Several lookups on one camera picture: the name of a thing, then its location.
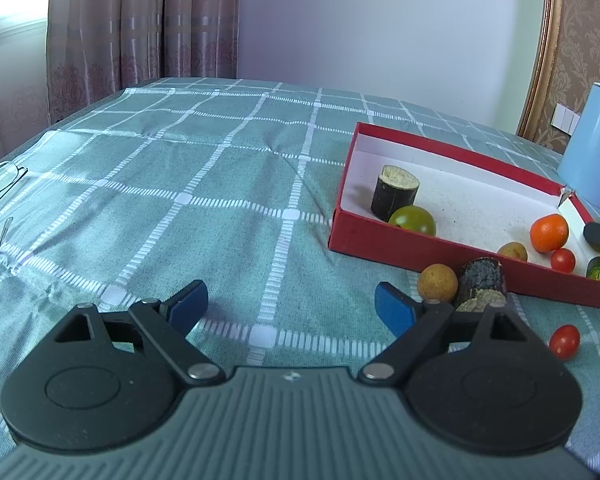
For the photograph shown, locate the light blue kettle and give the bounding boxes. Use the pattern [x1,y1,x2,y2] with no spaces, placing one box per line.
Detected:
[557,82,600,209]

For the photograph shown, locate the wire-rimmed eyeglasses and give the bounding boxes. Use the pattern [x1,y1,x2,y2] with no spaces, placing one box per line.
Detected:
[0,160,29,255]

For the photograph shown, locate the large green tomato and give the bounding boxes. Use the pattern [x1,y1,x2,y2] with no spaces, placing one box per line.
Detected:
[387,205,437,237]

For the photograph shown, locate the orange tomato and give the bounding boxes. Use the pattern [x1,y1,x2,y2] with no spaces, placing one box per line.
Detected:
[529,213,570,254]

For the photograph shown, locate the pink patterned curtain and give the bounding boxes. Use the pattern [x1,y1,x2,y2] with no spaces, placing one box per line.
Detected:
[0,0,241,128]

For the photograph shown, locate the brown longan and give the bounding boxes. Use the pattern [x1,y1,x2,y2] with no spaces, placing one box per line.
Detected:
[417,264,459,304]
[496,241,529,262]

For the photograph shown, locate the red cherry tomato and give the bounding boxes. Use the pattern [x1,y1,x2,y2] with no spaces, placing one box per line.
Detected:
[549,324,581,360]
[550,248,577,274]

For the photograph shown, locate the green plaid bedsheet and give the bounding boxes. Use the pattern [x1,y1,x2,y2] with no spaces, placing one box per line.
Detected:
[0,77,600,480]

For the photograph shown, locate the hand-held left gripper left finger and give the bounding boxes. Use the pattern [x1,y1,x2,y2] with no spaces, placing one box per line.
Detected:
[54,280,227,388]

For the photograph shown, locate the red cardboard box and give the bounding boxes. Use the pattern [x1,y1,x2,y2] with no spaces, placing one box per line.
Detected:
[328,121,600,309]

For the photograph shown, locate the white wall switch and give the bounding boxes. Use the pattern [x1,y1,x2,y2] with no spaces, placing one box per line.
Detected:
[551,102,581,133]

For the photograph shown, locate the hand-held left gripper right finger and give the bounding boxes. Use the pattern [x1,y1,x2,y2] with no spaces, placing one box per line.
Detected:
[357,281,556,387]

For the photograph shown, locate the purple eggplant piece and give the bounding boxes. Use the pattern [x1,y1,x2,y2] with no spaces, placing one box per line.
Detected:
[370,164,420,222]

